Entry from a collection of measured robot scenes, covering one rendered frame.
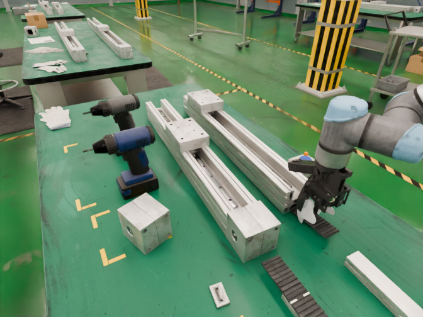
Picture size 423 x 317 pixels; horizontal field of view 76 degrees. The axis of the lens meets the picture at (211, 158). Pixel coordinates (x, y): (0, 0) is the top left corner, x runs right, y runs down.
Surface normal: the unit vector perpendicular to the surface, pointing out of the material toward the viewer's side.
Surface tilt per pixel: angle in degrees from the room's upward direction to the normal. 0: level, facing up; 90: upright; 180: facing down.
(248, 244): 90
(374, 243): 0
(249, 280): 0
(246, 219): 0
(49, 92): 90
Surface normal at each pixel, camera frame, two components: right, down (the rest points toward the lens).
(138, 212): 0.00, -0.82
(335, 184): -0.90, 0.25
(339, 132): -0.60, 0.46
